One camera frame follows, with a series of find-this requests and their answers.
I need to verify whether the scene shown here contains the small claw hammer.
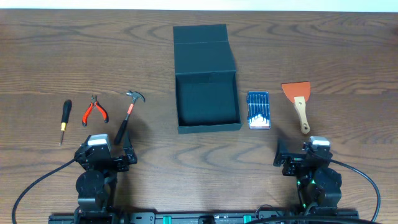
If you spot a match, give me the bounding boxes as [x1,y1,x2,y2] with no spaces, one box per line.
[114,90,146,145]

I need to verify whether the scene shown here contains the blue precision screwdriver set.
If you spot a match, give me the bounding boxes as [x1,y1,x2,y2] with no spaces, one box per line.
[246,91,271,129]

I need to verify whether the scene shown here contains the left black cable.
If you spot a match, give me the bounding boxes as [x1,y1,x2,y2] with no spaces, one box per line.
[11,158,77,224]

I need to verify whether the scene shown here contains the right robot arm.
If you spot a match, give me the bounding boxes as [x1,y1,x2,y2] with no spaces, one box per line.
[273,136,342,215]

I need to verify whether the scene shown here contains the orange scraper wooden handle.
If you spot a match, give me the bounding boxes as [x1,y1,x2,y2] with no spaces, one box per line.
[281,82,311,134]

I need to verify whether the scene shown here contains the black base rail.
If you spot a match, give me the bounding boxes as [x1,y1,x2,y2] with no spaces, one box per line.
[48,210,360,224]

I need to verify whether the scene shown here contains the red handled pliers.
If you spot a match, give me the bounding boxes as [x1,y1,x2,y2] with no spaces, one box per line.
[81,95,109,127]

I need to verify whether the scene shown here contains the dark green lidded box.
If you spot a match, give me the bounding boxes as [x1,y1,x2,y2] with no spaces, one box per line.
[173,24,242,134]

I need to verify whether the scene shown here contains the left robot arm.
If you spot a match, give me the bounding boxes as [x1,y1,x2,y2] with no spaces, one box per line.
[73,132,137,224]

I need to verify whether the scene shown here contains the black yellow screwdriver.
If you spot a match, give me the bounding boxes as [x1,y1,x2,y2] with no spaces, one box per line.
[59,100,72,146]

